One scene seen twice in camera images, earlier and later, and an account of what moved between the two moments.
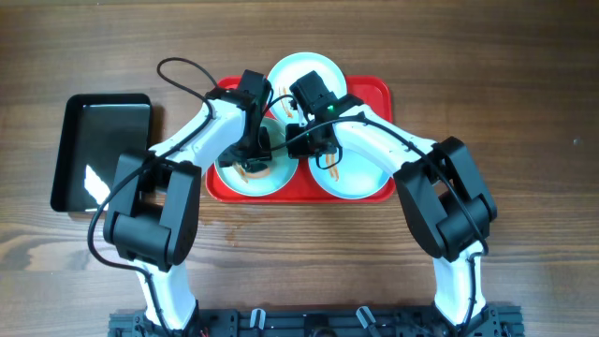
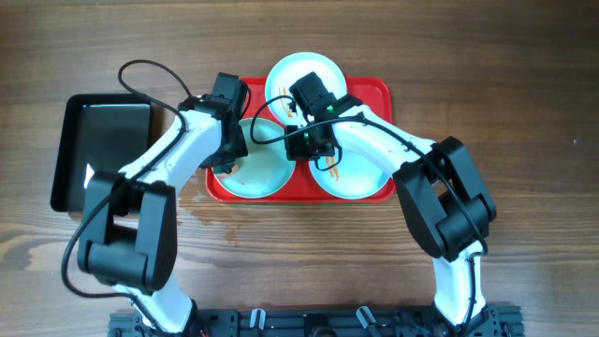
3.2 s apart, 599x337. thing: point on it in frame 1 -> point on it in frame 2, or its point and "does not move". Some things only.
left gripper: x=253 y=156 -> x=226 y=157
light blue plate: x=283 y=168 does not move
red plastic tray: x=373 y=91 does not move
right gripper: x=313 y=147 does not move
